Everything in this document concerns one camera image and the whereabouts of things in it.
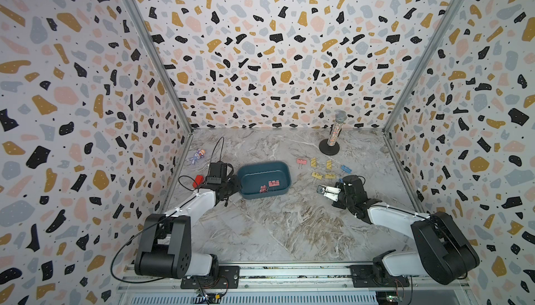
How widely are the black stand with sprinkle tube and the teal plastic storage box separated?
0.23 meters

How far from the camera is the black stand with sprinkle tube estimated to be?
91cm

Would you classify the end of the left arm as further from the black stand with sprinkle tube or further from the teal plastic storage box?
the black stand with sprinkle tube

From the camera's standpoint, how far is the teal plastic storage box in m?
0.97
